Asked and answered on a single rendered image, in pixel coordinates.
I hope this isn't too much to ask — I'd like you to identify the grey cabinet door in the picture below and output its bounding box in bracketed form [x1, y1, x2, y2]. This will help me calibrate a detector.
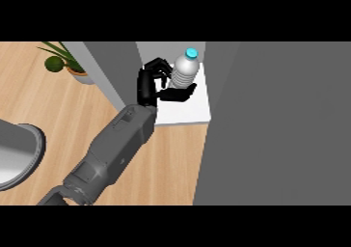
[190, 41, 351, 206]

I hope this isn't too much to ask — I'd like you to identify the grey round sink basin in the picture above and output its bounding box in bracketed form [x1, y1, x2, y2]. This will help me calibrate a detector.
[0, 116, 47, 193]

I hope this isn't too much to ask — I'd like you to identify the clear water bottle blue cap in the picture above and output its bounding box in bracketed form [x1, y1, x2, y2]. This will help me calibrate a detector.
[167, 47, 201, 90]

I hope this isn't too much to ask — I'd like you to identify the green potted plant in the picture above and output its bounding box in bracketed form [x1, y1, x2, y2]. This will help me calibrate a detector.
[35, 41, 96, 86]

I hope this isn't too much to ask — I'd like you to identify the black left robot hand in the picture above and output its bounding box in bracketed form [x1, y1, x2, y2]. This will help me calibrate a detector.
[136, 57, 198, 108]

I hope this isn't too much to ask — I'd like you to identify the grey cabinet with white shelf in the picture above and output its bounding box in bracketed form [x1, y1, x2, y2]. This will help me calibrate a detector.
[60, 41, 213, 127]

